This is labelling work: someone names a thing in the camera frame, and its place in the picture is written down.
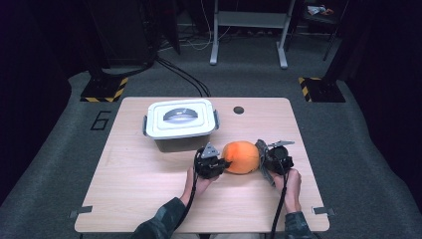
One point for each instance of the black cabinet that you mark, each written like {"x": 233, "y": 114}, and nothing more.
{"x": 126, "y": 33}

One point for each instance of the person's right hand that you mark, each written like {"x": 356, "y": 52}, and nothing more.
{"x": 292, "y": 191}

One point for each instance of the orange plush toy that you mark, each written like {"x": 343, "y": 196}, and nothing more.
{"x": 240, "y": 157}

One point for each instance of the white box lid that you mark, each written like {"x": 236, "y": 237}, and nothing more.
{"x": 180, "y": 118}

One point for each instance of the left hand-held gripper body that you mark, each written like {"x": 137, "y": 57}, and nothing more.
{"x": 207, "y": 166}

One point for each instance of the white metal desk frame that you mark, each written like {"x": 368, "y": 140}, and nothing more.
{"x": 252, "y": 20}

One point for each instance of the person's left hand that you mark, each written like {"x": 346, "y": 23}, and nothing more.
{"x": 197, "y": 186}

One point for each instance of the brown transparent storage box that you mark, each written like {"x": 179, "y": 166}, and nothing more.
{"x": 182, "y": 144}

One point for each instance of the black striped stand base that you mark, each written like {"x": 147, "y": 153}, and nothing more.
{"x": 103, "y": 89}
{"x": 323, "y": 89}

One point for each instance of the black table grommet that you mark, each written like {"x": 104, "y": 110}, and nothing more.
{"x": 238, "y": 110}

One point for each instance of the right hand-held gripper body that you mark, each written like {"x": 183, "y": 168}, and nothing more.
{"x": 280, "y": 161}

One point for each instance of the grey tape strip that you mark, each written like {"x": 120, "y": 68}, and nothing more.
{"x": 81, "y": 211}
{"x": 324, "y": 211}

